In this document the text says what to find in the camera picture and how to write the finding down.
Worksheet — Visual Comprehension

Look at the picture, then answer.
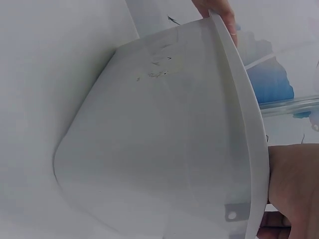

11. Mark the white plastic basin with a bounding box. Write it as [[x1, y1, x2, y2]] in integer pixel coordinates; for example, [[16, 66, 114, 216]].
[[52, 9, 271, 239]]

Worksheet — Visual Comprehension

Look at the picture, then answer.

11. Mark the person's right hand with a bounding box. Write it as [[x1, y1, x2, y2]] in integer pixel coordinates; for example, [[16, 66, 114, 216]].
[[257, 142, 319, 239]]

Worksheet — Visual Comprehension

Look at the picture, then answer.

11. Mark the person's left hand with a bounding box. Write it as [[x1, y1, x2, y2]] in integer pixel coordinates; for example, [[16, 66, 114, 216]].
[[191, 0, 238, 47]]

